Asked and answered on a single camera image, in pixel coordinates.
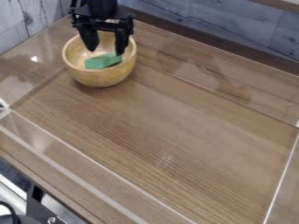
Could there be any black table leg bracket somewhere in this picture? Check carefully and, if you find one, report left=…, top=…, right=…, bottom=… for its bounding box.
left=25, top=185, right=67, bottom=224

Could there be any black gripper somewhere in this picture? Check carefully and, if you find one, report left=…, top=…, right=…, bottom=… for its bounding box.
left=69, top=0, right=136, bottom=56

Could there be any black cable lower left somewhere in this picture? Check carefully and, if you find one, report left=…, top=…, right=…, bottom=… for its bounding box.
left=0, top=200, right=20, bottom=224

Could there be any green rectangular stick block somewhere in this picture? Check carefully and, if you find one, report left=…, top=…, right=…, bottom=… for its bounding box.
left=84, top=52, right=122, bottom=70

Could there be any clear acrylic tray wall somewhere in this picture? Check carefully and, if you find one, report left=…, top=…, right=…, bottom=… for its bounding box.
left=0, top=19, right=299, bottom=224

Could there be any wooden bowl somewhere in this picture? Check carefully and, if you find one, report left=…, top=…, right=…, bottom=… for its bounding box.
left=61, top=31, right=136, bottom=88

